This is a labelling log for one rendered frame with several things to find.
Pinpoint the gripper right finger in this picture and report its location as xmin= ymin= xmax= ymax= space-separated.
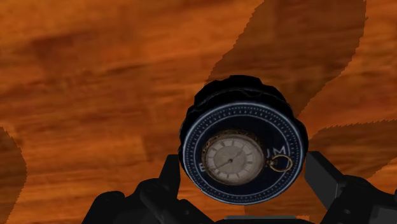
xmin=303 ymin=151 xmax=397 ymax=224

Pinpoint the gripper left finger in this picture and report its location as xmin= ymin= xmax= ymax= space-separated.
xmin=81 ymin=154 xmax=215 ymax=224

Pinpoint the round dark blue clock tin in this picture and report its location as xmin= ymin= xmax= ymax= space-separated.
xmin=178 ymin=74 xmax=310 ymax=206

